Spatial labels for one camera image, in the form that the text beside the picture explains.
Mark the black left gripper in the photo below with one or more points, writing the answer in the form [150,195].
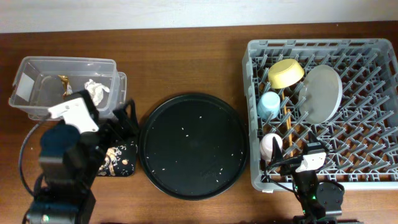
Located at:
[131,126]

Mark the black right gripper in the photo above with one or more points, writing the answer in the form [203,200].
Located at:
[290,163]

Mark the pink cup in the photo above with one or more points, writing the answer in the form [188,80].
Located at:
[266,147]

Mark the white tissue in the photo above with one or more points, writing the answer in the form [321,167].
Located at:
[96,91]

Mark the food scraps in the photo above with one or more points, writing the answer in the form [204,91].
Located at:
[115,163]

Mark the blue cup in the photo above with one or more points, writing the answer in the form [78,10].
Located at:
[268,106]

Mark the gold candy wrapper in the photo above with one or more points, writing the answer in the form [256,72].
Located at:
[66,85]

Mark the white plate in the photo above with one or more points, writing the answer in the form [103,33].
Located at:
[321,94]

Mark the yellow bowl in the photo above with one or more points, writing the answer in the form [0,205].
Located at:
[285,73]

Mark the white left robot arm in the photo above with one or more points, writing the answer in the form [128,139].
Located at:
[60,204]

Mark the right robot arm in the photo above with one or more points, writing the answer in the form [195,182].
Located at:
[320,201]

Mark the grey dishwasher rack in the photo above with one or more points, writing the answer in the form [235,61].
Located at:
[362,134]

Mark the black rectangular tray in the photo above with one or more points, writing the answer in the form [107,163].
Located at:
[131,145]

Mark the round black tray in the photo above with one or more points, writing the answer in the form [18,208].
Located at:
[193,146]

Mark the clear plastic bin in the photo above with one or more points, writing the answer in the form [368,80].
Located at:
[38,86]

